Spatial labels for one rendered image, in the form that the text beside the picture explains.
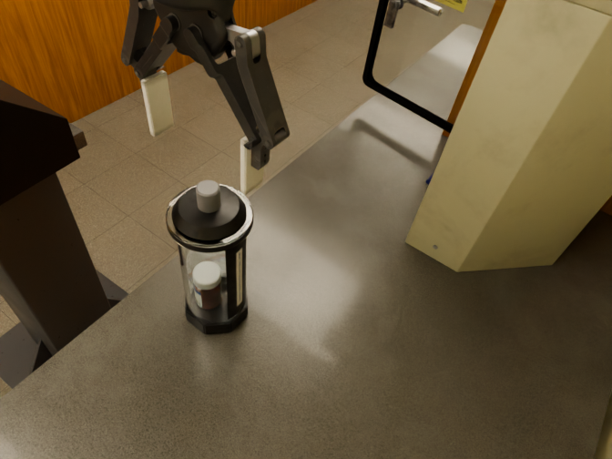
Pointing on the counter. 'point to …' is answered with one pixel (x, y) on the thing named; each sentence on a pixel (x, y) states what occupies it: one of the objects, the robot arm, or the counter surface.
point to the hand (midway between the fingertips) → (204, 149)
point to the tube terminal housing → (525, 142)
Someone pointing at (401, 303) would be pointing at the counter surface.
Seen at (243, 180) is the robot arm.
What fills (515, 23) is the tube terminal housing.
